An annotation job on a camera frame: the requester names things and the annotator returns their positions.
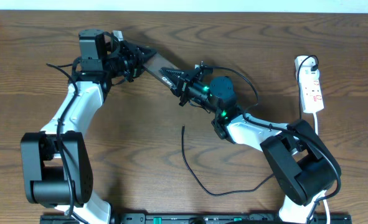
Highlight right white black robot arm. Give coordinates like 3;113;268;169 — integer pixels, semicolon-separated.
159;67;341;223

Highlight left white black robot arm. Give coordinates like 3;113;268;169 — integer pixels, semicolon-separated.
21;29;157;223

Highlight white power strip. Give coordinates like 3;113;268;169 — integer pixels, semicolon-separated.
295;55;324;114

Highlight black charger cable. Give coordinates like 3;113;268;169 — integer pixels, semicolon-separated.
181;55;320;197

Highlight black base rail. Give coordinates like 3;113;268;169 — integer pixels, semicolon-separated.
39;213;352;224

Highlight white power strip cord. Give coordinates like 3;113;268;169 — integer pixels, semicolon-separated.
313;112;331;224

